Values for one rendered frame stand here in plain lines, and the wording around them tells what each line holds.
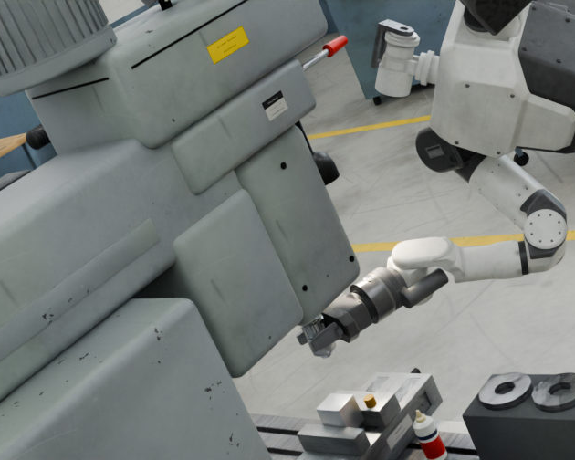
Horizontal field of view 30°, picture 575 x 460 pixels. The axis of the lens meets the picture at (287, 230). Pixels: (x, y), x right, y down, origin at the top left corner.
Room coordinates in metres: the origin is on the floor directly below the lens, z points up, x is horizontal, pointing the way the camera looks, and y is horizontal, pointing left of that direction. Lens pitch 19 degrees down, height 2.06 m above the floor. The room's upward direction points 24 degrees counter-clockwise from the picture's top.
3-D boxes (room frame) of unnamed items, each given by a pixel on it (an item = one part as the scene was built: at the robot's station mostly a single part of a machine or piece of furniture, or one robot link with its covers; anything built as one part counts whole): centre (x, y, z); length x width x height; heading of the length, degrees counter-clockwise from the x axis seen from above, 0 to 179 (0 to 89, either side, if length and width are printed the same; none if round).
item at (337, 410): (1.86, 0.05, 1.05); 0.06 x 0.05 x 0.06; 43
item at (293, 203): (1.83, 0.03, 1.47); 0.21 x 0.19 x 0.32; 42
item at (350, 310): (1.87, -0.06, 1.23); 0.13 x 0.12 x 0.10; 21
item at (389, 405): (1.90, 0.01, 1.02); 0.15 x 0.06 x 0.04; 43
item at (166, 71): (1.83, 0.04, 1.81); 0.47 x 0.26 x 0.16; 132
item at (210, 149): (1.81, 0.06, 1.68); 0.34 x 0.24 x 0.10; 132
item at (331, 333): (1.81, 0.02, 1.23); 0.06 x 0.02 x 0.03; 111
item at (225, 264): (1.71, 0.18, 1.47); 0.24 x 0.19 x 0.26; 42
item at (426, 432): (1.77, -0.08, 0.99); 0.04 x 0.04 x 0.11
